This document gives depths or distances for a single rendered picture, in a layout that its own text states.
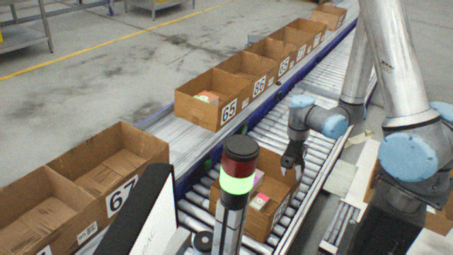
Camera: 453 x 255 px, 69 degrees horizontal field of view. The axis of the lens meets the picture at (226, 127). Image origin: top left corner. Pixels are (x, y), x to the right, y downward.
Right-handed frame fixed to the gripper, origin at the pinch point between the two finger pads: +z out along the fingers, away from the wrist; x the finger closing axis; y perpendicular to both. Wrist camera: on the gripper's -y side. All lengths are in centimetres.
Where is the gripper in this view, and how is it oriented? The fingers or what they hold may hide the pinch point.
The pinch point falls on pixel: (290, 177)
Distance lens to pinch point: 144.8
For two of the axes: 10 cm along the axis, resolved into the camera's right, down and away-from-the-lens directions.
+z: 0.0, 8.5, 5.2
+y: 5.2, -4.5, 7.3
